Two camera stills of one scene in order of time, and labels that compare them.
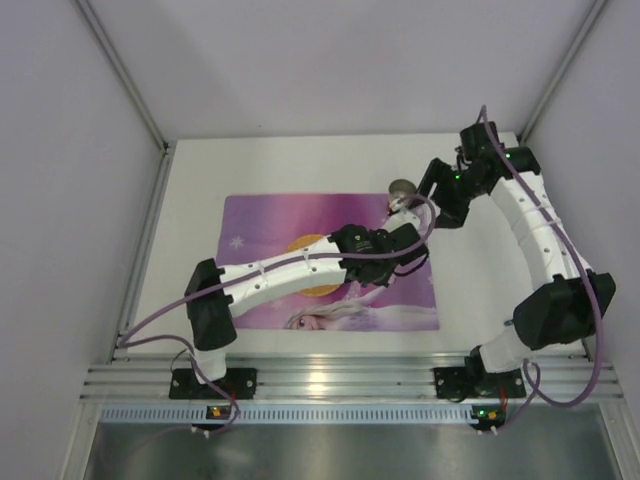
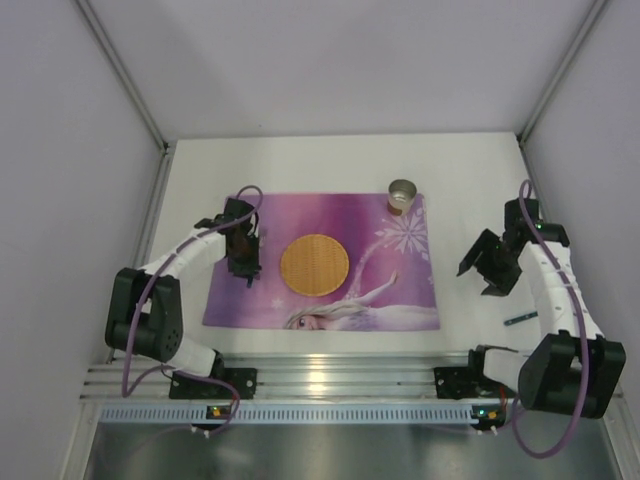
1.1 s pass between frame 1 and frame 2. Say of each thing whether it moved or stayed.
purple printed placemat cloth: stayed
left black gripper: moved
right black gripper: moved
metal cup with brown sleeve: stayed
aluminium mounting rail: stayed
